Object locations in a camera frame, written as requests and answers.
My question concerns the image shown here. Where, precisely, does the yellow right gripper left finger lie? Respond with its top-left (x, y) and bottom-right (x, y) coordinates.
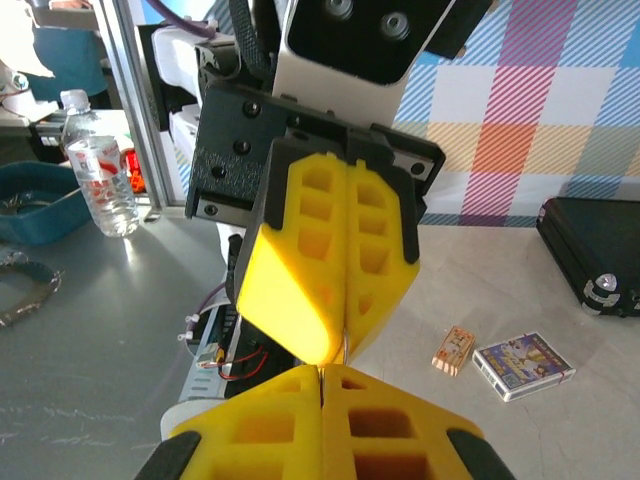
top-left (134, 363), bottom-right (326, 480)

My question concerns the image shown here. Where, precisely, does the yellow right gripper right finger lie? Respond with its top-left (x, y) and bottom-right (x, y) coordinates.
top-left (319, 364), bottom-right (516, 480)

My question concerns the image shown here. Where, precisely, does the small orange matchbox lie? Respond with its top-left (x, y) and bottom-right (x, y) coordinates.
top-left (430, 325), bottom-right (476, 376)

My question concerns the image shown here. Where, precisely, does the playing card deck box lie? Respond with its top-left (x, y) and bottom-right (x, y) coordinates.
top-left (472, 331), bottom-right (577, 404)

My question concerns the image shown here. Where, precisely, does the clear plastic water bottle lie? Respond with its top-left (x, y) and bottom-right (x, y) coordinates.
top-left (59, 88), bottom-right (141, 239)

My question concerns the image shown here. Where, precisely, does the person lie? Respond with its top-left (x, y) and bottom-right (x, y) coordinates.
top-left (0, 0), bottom-right (109, 109)

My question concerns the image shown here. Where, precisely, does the blue plastic bin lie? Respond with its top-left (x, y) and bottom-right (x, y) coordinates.
top-left (0, 160), bottom-right (94, 247)

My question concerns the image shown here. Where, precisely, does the black hard case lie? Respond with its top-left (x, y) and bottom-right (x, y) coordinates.
top-left (535, 196), bottom-right (640, 320)

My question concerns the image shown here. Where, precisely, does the aluminium vertical post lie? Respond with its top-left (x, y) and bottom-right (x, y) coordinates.
top-left (92, 0), bottom-right (184, 224)

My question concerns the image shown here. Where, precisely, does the wired power connector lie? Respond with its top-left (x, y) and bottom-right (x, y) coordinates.
top-left (194, 344), bottom-right (271, 381)

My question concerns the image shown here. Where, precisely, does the black braided cable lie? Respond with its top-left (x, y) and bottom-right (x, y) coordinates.
top-left (228, 0), bottom-right (276, 81)

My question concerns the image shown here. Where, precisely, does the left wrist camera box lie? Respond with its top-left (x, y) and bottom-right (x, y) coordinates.
top-left (273, 0), bottom-right (454, 90)

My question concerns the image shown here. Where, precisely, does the grey metal ring clamp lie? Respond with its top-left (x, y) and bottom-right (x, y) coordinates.
top-left (0, 252), bottom-right (64, 329)

